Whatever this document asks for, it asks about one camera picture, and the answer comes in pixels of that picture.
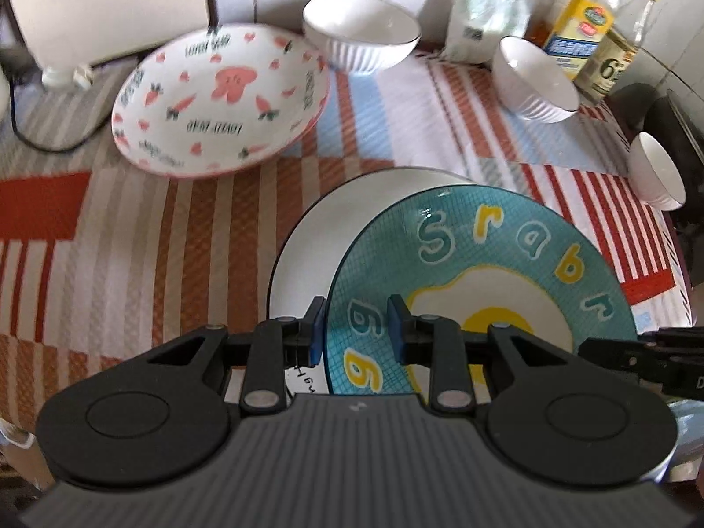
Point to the clear yellow-cap vinegar bottle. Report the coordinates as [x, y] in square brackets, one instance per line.
[605, 71]

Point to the yellow-label cooking wine bottle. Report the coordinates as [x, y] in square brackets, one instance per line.
[577, 27]

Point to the blue egg-print plate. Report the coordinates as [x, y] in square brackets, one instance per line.
[495, 242]

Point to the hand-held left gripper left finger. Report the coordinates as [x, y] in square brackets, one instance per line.
[314, 333]

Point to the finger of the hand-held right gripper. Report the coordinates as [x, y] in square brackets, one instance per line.
[610, 357]

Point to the striped tablecloth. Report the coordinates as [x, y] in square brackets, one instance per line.
[192, 231]

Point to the handwritten white paper note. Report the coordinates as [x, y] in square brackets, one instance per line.
[300, 380]

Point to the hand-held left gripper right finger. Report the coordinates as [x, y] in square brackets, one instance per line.
[395, 333]

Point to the pink carrot-print plate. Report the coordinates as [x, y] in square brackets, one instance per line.
[220, 99]

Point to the white plastic bag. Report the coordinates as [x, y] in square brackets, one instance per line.
[478, 16]

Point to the white plug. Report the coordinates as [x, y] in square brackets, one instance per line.
[58, 77]

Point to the white appliance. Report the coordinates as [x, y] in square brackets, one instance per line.
[110, 5]

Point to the white ribbed bowl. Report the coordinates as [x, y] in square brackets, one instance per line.
[528, 77]
[357, 55]
[654, 170]

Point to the white plate with black rim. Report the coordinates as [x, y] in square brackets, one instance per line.
[308, 253]

